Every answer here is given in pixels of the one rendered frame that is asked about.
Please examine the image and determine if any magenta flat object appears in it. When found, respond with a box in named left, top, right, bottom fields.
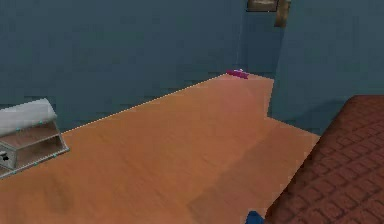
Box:
left=225, top=68, right=250, bottom=80

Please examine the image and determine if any blue object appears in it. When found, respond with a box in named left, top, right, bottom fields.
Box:
left=245, top=210, right=267, bottom=224

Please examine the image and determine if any white open shelf unit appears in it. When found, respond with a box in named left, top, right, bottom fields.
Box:
left=0, top=97, right=71, bottom=180

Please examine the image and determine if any dark framed wall picture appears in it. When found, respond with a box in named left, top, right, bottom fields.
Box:
left=246, top=0, right=280, bottom=13

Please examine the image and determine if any brown wooden wall fixture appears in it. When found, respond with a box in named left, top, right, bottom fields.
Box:
left=274, top=0, right=292, bottom=28

